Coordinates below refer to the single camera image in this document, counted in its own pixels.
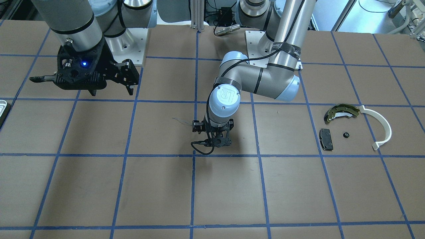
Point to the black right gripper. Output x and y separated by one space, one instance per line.
110 59

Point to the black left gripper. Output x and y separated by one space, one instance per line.
199 126

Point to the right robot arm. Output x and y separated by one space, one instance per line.
91 34

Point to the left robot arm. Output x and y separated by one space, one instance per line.
271 75

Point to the silver ribbed metal tray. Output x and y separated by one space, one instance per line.
4 111

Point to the small black rectangular pad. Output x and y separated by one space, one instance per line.
325 139

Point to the curved brake shoe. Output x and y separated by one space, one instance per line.
340 111

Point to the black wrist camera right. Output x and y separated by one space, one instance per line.
127 75

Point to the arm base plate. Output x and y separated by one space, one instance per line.
130 45
258 45

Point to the aluminium frame post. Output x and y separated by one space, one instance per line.
197 8

